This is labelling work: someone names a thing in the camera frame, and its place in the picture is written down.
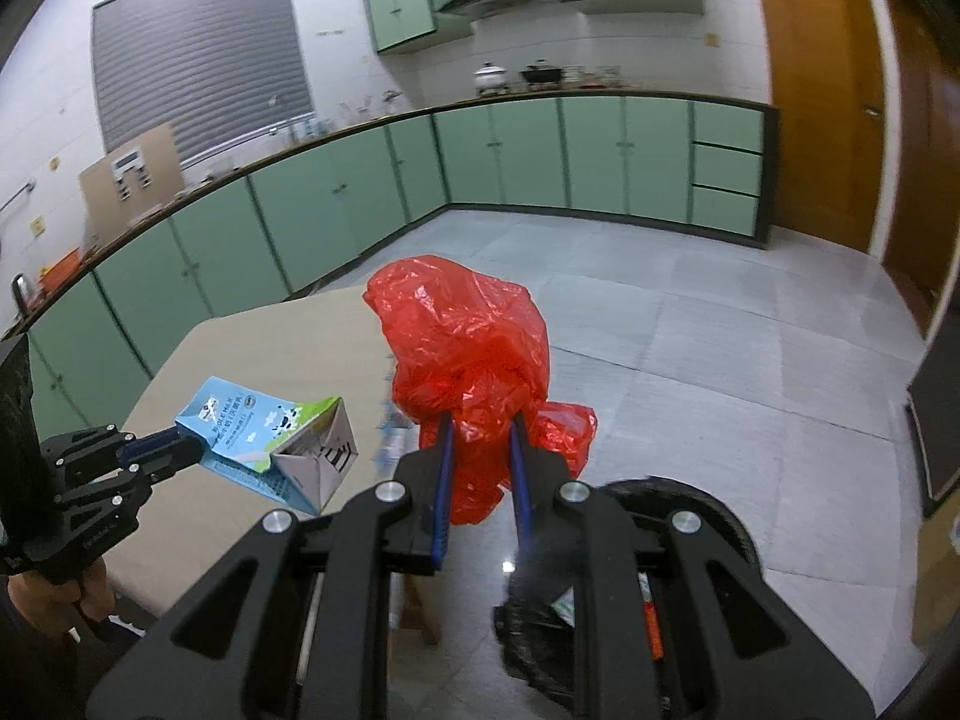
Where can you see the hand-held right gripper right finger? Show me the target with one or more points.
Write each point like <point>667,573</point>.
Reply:
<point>520,480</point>

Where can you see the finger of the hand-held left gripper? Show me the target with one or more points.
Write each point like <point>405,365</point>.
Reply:
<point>157,442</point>
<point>169,466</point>

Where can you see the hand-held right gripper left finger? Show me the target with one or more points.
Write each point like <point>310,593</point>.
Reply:
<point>442,480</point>

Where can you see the blue milk carton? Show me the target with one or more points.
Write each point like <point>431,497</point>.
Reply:
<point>247,420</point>

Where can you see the large red plastic bag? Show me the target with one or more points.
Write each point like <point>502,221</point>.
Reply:
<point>465,337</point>

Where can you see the black trash bin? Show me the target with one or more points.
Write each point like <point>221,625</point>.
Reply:
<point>525,645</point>

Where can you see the person's left hand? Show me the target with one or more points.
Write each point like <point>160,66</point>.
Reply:
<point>94,592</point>

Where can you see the orange plastic basin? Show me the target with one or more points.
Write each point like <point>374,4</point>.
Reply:
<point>61,268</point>

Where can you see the steel electric kettle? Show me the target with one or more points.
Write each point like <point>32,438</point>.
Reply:
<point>24,292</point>

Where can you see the green lower kitchen cabinets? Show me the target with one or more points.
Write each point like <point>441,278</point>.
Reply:
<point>525,157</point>

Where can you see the grey window blind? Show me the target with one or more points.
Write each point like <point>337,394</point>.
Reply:
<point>202,52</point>

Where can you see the white cooking pot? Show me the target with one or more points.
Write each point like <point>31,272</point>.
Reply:
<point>491,79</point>

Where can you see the black wok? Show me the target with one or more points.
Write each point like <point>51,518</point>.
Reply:
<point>541,75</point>

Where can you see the black panel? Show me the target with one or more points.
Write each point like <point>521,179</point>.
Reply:
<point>937,427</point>

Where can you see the cardboard box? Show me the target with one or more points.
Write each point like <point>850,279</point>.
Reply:
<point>937,577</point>

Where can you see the wooden door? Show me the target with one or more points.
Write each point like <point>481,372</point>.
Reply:
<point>817,90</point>

